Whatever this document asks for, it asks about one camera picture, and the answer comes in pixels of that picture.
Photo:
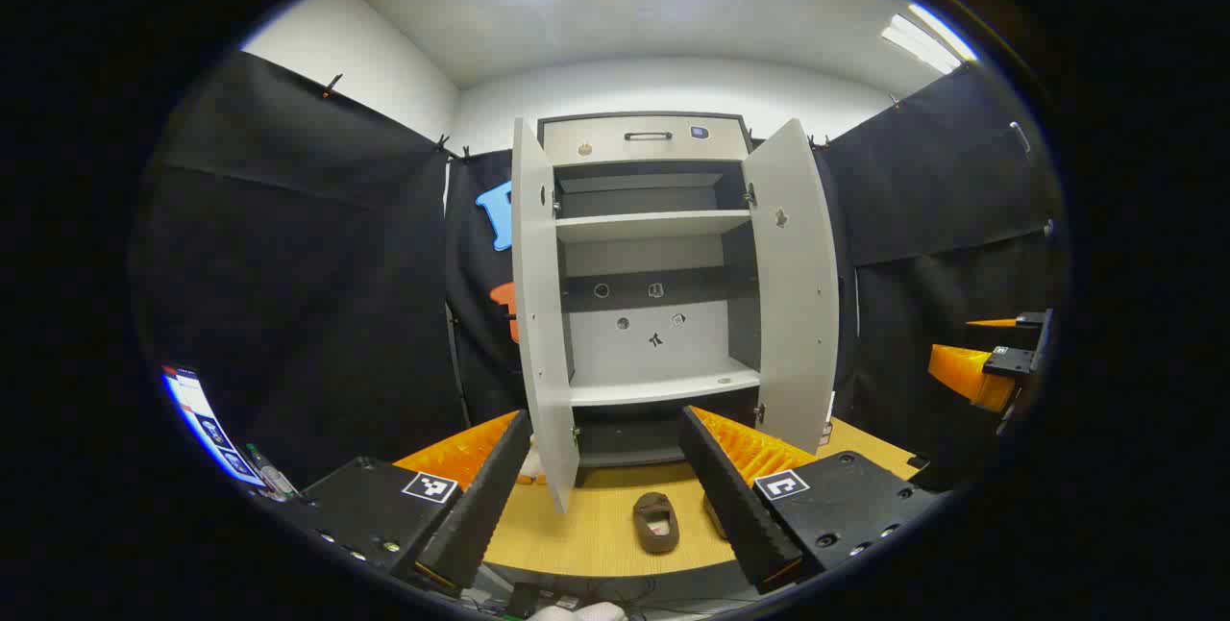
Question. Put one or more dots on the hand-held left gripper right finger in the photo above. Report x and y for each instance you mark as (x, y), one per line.
(730, 506)

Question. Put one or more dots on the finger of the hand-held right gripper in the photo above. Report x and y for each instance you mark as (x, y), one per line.
(1019, 320)
(966, 373)

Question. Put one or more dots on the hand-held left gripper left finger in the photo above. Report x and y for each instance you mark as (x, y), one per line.
(490, 496)

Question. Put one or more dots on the grey shoe cabinet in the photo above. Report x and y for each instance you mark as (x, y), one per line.
(663, 352)

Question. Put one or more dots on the grey shoe cabinet door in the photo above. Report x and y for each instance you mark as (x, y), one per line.
(798, 294)
(538, 313)

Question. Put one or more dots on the white cabinet shelf board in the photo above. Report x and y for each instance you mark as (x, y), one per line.
(663, 385)
(653, 225)

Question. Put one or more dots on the green cap bottle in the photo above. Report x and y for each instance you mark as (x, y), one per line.
(269, 472)

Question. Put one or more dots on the black backdrop cloth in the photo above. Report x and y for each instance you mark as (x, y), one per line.
(307, 294)

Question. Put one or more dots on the ceiling light panel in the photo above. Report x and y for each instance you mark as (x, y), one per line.
(922, 39)

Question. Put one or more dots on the computer monitor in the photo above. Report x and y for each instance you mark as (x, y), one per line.
(197, 409)

